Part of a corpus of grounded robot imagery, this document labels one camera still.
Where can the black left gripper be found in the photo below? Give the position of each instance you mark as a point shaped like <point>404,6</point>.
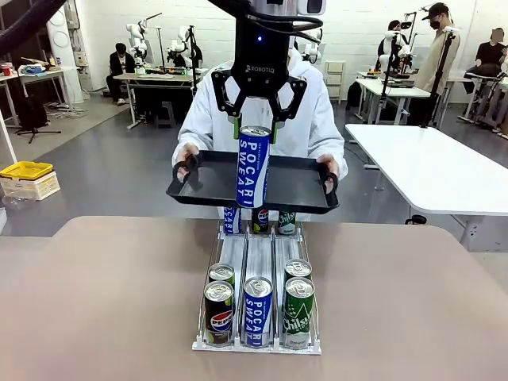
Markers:
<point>262,59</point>

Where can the blue Pocari Sweat can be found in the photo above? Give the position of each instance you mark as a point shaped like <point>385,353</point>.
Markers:
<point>258,317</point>
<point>232,220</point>
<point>253,170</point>

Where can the black serving tray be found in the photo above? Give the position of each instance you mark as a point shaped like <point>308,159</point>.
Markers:
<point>293,182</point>

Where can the green Chilsung can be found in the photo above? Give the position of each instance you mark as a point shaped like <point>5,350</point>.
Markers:
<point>298,317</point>
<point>297,268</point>
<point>287,222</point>

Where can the person's right forearm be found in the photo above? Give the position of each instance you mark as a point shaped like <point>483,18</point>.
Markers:
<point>192,137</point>

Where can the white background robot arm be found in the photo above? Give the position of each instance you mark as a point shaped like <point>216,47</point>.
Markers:
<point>313,49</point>
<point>384,47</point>
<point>137,43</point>

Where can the person's left forearm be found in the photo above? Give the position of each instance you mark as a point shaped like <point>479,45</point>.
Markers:
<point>335,147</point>

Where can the person in white hoodie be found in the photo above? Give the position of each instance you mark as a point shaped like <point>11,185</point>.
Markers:
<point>305,131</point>

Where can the seated person in black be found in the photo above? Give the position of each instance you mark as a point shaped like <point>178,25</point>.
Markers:
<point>119,65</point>

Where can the person in beige jacket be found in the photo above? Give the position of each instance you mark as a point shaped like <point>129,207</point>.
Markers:
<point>440,55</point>

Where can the person in black shirt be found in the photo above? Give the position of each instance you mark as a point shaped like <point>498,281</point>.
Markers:
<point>490,53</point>

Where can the person's right hand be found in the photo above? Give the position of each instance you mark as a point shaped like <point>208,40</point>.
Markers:
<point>186,152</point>

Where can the person's left hand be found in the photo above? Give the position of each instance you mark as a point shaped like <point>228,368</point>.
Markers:
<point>331,162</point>

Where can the black pole stand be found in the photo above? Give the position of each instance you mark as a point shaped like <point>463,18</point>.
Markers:
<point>193,59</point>

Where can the white drawer cabinet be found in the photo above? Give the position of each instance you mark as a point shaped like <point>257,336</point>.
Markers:
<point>335,79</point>

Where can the white and black background robot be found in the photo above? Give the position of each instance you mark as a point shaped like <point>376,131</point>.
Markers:
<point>184,35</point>

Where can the grey step stool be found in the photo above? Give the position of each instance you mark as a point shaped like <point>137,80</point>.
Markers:
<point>164,111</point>

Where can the grey workbench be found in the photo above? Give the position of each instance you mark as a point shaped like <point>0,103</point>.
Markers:
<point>158,77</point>

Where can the black Pepsi can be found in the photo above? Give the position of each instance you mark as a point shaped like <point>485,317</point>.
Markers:
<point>260,220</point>
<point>219,313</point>

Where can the white background desk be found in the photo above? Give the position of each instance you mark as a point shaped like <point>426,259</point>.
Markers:
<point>397,89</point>

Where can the white three-lane can rack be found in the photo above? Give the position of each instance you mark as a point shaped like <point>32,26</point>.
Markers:
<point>258,250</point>

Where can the second-row green can left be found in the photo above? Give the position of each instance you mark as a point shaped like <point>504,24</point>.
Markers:
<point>221,272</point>

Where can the large white table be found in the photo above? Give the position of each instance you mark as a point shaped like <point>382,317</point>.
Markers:
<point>428,166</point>

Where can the white tower air conditioner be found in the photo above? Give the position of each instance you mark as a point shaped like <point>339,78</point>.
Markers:
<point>65,59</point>

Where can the white cluttered desk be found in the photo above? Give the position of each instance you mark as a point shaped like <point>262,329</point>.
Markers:
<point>39,73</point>

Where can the black tripod stand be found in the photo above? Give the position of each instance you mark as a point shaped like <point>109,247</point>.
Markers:
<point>31,113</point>

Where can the white crate with yellow lid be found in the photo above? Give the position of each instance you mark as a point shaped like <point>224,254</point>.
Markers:
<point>28,170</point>

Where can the red cup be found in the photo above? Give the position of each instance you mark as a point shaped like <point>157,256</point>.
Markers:
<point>7,69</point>

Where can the clear plastic container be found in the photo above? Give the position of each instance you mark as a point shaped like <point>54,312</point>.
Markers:
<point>16,202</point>

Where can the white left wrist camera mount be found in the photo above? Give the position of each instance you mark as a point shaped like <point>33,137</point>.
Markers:
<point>313,6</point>

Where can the black camera tripod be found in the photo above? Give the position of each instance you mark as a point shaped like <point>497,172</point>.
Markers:
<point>438,79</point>

